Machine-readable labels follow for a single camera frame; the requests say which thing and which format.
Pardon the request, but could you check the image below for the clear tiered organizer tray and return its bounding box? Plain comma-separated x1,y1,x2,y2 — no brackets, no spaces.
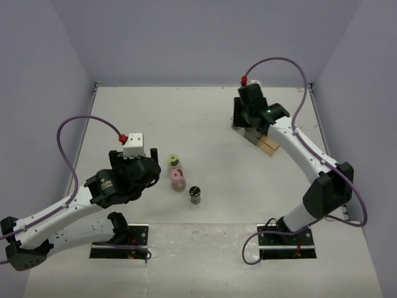
231,118,280,156

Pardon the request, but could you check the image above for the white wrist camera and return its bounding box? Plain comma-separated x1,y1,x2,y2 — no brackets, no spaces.
248,79,262,87
122,132,146,159

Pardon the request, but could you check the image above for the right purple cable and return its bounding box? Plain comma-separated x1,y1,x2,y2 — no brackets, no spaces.
241,57,369,265

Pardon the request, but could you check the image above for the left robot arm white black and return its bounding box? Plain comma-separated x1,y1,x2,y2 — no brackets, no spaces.
1,148,161,271

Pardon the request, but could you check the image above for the black grinder pepper bottle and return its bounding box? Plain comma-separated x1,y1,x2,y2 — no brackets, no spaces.
189,186,201,205

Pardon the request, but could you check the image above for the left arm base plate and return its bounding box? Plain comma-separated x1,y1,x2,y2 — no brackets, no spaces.
89,223,151,261

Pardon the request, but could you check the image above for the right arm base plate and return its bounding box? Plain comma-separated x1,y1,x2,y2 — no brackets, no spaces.
257,219,317,260

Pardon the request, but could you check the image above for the pink lid spice jar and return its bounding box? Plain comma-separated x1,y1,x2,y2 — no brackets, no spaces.
170,169,186,192

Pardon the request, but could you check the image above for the yellow lid spice jar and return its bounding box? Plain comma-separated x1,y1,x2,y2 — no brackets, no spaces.
167,153,182,171

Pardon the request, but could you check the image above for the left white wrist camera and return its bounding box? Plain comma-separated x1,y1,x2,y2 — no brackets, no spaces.
122,132,146,159

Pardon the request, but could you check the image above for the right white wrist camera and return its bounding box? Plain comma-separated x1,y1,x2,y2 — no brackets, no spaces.
248,79,262,87

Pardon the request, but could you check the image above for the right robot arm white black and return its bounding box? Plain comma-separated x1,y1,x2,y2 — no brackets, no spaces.
233,83,354,244

